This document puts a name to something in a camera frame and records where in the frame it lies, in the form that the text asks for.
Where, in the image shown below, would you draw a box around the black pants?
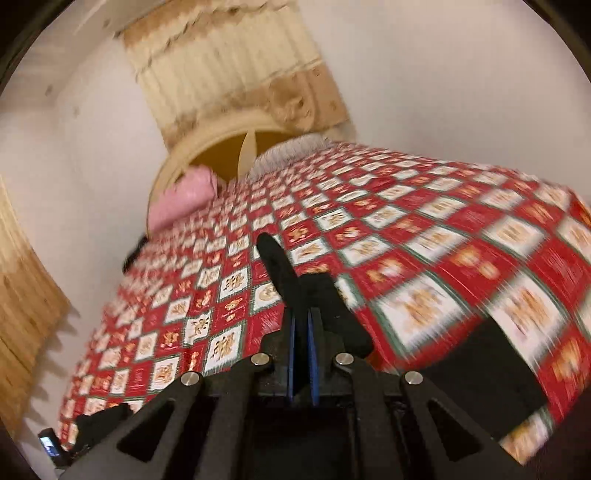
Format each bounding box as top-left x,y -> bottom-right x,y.
256,232 -> 547,440

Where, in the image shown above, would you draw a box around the red patchwork bedspread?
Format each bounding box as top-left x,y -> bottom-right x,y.
58,143 -> 590,462

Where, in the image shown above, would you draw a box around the striped pillow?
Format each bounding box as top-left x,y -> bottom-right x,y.
246,133 -> 334,182

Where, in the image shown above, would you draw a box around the black item beside bed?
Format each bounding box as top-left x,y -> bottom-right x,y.
122,235 -> 148,274

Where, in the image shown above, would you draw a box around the pink folded blanket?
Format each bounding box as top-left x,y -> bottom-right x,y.
147,165 -> 218,235

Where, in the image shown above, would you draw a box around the cream wooden headboard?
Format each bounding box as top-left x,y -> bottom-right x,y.
145,110 -> 300,237

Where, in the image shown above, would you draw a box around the beige curtain behind bed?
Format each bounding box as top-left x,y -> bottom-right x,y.
122,1 -> 349,148

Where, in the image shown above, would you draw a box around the beige curtain left wall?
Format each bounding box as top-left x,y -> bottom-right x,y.
0,187 -> 70,437

